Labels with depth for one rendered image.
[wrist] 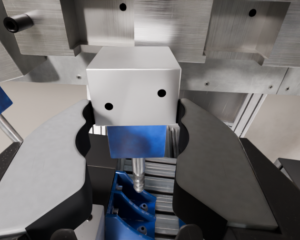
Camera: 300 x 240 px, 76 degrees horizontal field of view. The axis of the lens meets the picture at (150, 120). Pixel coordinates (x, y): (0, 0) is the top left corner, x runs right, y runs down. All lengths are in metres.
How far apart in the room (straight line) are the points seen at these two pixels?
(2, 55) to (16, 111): 1.33
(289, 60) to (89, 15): 0.17
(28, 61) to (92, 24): 0.10
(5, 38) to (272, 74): 0.32
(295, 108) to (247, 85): 1.20
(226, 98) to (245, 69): 0.73
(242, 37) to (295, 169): 0.39
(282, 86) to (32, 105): 1.38
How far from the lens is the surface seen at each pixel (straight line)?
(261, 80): 0.31
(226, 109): 1.05
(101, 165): 0.38
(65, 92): 1.31
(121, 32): 0.19
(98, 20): 0.19
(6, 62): 0.26
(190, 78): 0.27
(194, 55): 0.17
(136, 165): 0.17
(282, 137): 1.62
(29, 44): 0.19
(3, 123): 0.31
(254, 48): 0.21
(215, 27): 0.19
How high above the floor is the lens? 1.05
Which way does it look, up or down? 54 degrees down
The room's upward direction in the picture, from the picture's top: 176 degrees counter-clockwise
